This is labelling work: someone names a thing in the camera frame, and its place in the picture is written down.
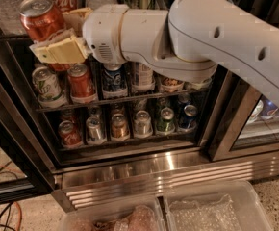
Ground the fridge glass door left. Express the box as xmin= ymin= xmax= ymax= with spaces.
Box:
xmin=0 ymin=61 xmax=55 ymax=208

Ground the gold brown can front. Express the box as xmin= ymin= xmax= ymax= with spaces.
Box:
xmin=161 ymin=77 xmax=182 ymax=86

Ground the fridge glass door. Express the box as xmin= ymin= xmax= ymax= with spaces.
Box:
xmin=210 ymin=0 xmax=279 ymax=161
xmin=0 ymin=61 xmax=55 ymax=208

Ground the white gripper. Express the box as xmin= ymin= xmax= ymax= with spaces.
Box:
xmin=30 ymin=4 xmax=129 ymax=64

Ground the orange cable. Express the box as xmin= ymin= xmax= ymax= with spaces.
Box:
xmin=0 ymin=165 xmax=24 ymax=231

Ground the red coke can front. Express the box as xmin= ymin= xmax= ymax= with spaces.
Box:
xmin=67 ymin=64 xmax=94 ymax=98

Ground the clear plastic bin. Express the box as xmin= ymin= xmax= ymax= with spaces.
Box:
xmin=163 ymin=181 xmax=274 ymax=231
xmin=58 ymin=194 xmax=166 ymax=231

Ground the brown tea bottle white label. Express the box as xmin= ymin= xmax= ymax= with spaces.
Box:
xmin=132 ymin=63 xmax=153 ymax=86

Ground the green can bottom shelf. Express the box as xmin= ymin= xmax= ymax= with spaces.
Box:
xmin=156 ymin=107 xmax=174 ymax=133

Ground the green white 7up can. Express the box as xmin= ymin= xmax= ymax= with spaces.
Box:
xmin=32 ymin=66 xmax=63 ymax=101

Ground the red coke can top shelf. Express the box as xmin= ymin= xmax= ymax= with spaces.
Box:
xmin=19 ymin=0 xmax=66 ymax=42

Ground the red coke can behind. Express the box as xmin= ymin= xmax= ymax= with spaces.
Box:
xmin=48 ymin=64 xmax=75 ymax=72

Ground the white can bottom shelf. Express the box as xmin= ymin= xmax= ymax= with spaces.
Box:
xmin=134 ymin=110 xmax=152 ymax=138

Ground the clear plastic bin right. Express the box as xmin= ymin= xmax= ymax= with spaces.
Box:
xmin=163 ymin=181 xmax=274 ymax=231

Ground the gold can bottom shelf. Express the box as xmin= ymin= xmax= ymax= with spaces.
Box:
xmin=111 ymin=114 xmax=129 ymax=139

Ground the red can bottom shelf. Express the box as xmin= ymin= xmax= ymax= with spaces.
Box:
xmin=58 ymin=120 xmax=82 ymax=146

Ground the blue pepsi can front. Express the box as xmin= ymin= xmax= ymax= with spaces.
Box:
xmin=102 ymin=64 xmax=126 ymax=92

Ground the fridge glass door right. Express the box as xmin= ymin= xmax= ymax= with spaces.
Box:
xmin=210 ymin=0 xmax=279 ymax=161

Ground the silver can bottom shelf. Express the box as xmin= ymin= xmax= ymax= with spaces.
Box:
xmin=86 ymin=116 xmax=105 ymax=142

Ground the steel fridge base grille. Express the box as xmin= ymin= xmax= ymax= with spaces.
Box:
xmin=52 ymin=150 xmax=279 ymax=213

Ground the clear plastic bin left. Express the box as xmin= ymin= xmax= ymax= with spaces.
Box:
xmin=58 ymin=194 xmax=166 ymax=231

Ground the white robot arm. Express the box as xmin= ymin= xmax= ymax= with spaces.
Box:
xmin=31 ymin=0 xmax=279 ymax=107

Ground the blue can bottom shelf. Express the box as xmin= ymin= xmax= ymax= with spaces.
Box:
xmin=178 ymin=104 xmax=198 ymax=129

